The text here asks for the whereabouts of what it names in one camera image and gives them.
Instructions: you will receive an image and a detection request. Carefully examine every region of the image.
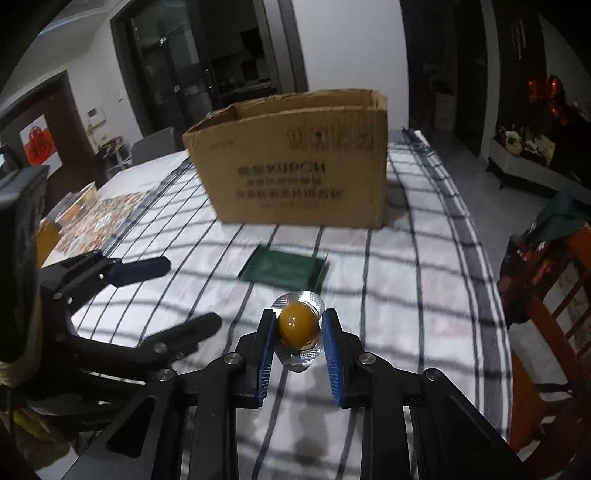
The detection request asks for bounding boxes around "clear plastic container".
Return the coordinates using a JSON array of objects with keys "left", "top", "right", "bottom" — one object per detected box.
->
[{"left": 51, "top": 181, "right": 98, "bottom": 222}]

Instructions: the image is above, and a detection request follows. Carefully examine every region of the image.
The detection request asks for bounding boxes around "small tan carton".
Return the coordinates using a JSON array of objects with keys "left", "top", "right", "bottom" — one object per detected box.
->
[{"left": 36, "top": 222, "right": 61, "bottom": 266}]

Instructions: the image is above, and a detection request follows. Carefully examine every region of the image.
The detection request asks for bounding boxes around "white low cabinet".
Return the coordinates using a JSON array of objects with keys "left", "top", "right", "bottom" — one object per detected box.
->
[{"left": 487, "top": 136, "right": 591, "bottom": 195}]

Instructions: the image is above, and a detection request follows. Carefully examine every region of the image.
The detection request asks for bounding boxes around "red foil balloon cluster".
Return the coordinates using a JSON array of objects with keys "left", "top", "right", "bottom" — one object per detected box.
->
[{"left": 526, "top": 74, "right": 571, "bottom": 125}]

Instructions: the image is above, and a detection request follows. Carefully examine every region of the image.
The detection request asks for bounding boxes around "dark glass sliding door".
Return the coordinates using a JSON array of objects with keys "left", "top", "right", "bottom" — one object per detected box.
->
[{"left": 110, "top": 0, "right": 308, "bottom": 139}]

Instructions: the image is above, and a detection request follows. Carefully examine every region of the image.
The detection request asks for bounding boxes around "colourful patterned table mat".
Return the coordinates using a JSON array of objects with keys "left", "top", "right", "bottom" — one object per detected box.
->
[{"left": 46, "top": 191, "right": 153, "bottom": 254}]

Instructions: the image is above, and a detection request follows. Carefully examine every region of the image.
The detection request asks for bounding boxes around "grey dining chair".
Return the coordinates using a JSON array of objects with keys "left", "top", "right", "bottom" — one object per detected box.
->
[{"left": 131, "top": 127, "right": 178, "bottom": 164}]

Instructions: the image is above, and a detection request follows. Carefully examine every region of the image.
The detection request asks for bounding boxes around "dark wooden wardrobe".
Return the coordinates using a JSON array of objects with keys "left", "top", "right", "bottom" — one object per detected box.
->
[{"left": 480, "top": 0, "right": 550, "bottom": 139}]

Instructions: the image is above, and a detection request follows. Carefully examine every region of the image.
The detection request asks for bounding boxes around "brown cardboard box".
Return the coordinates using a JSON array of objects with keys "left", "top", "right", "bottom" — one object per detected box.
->
[{"left": 182, "top": 89, "right": 389, "bottom": 229}]

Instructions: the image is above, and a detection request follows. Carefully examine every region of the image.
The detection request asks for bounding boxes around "red paper door decoration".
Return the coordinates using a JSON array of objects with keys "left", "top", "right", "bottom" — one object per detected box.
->
[{"left": 18, "top": 114, "right": 63, "bottom": 169}]

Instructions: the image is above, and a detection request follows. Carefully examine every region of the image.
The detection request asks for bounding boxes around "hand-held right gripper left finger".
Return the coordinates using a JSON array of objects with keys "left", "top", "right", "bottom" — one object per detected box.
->
[{"left": 69, "top": 309, "right": 277, "bottom": 480}]

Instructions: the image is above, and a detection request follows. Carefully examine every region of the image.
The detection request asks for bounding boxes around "dark green cloth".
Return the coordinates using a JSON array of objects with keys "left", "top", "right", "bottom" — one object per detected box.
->
[{"left": 536, "top": 189, "right": 591, "bottom": 243}]

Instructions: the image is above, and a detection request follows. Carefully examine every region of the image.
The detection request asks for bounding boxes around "dark wooden door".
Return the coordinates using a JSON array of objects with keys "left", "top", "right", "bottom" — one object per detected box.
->
[{"left": 0, "top": 71, "right": 100, "bottom": 195}]

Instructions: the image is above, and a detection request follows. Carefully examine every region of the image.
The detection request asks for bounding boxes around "dark green flat packet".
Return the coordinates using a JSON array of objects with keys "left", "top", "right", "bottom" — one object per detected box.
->
[{"left": 238, "top": 244, "right": 331, "bottom": 287}]

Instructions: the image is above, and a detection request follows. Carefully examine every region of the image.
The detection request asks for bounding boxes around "small white shelf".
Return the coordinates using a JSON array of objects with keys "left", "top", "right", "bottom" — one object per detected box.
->
[{"left": 95, "top": 136, "right": 134, "bottom": 183}]

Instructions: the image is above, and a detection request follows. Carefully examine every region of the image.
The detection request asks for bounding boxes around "amber jelly cup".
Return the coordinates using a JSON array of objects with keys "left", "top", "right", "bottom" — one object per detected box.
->
[{"left": 271, "top": 291, "right": 324, "bottom": 372}]

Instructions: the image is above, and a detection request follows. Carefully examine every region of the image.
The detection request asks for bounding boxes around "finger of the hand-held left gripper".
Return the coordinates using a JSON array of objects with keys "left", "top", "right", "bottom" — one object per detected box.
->
[
  {"left": 39, "top": 251, "right": 171, "bottom": 305},
  {"left": 69, "top": 314, "right": 222, "bottom": 370}
]

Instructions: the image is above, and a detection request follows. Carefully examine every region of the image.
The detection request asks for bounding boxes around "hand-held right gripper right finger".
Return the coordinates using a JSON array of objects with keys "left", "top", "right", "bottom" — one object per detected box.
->
[{"left": 322, "top": 310, "right": 532, "bottom": 480}]

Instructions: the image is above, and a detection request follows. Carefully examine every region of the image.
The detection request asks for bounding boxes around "orange wooden chair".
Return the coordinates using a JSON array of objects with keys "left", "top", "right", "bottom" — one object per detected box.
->
[{"left": 499, "top": 226, "right": 591, "bottom": 453}]

